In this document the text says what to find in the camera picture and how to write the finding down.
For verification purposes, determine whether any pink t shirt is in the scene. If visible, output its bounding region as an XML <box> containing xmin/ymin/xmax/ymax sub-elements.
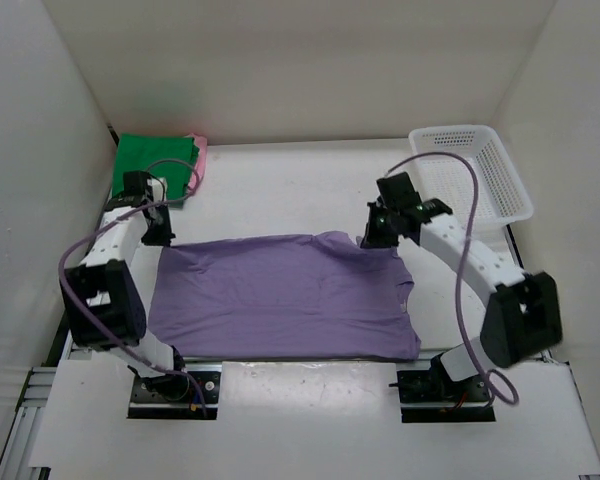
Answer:
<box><xmin>187</xmin><ymin>133</ymin><xmax>208</xmax><ymax>192</ymax></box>

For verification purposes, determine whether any lilac t shirt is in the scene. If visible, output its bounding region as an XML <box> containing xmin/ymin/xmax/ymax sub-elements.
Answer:
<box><xmin>148</xmin><ymin>231</ymin><xmax>421</xmax><ymax>361</ymax></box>

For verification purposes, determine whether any green t shirt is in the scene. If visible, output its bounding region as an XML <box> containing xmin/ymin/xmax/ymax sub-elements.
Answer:
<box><xmin>111</xmin><ymin>134</ymin><xmax>200</xmax><ymax>201</ymax></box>

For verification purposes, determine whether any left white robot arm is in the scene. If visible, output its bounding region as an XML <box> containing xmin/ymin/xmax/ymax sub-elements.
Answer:
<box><xmin>59</xmin><ymin>171</ymin><xmax>192</xmax><ymax>402</ymax></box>

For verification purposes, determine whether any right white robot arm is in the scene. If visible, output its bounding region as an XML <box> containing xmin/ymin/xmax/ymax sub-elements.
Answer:
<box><xmin>361</xmin><ymin>173</ymin><xmax>563</xmax><ymax>400</ymax></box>

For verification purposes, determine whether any white plastic basket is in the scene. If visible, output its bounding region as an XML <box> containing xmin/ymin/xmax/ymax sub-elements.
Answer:
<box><xmin>409</xmin><ymin>125</ymin><xmax>534</xmax><ymax>230</ymax></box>

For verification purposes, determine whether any white front cover board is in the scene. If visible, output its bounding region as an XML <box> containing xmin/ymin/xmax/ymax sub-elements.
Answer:
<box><xmin>30</xmin><ymin>355</ymin><xmax>600</xmax><ymax>479</ymax></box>

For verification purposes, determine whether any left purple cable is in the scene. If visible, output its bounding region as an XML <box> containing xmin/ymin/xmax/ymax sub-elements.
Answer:
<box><xmin>58</xmin><ymin>158</ymin><xmax>207</xmax><ymax>419</ymax></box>

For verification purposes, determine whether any purple cable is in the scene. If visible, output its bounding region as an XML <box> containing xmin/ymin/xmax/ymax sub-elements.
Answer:
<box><xmin>387</xmin><ymin>152</ymin><xmax>521</xmax><ymax>416</ymax></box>
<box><xmin>58</xmin><ymin>158</ymin><xmax>207</xmax><ymax>419</ymax></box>

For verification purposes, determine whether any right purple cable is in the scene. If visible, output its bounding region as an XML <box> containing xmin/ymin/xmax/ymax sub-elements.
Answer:
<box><xmin>387</xmin><ymin>152</ymin><xmax>521</xmax><ymax>416</ymax></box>

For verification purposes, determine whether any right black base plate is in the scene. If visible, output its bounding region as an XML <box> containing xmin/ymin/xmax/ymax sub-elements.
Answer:
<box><xmin>390</xmin><ymin>370</ymin><xmax>489</xmax><ymax>404</ymax></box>

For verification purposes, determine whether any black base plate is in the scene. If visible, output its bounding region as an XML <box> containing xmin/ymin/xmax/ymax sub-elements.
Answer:
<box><xmin>390</xmin><ymin>370</ymin><xmax>489</xmax><ymax>404</ymax></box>
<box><xmin>130</xmin><ymin>363</ymin><xmax>222</xmax><ymax>407</ymax></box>

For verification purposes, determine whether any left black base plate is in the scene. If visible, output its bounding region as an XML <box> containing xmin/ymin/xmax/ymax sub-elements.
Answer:
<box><xmin>130</xmin><ymin>363</ymin><xmax>222</xmax><ymax>407</ymax></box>

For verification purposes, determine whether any aluminium frame rail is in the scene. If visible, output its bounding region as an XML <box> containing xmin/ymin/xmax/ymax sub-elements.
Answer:
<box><xmin>0</xmin><ymin>192</ymin><xmax>134</xmax><ymax>469</ymax></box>

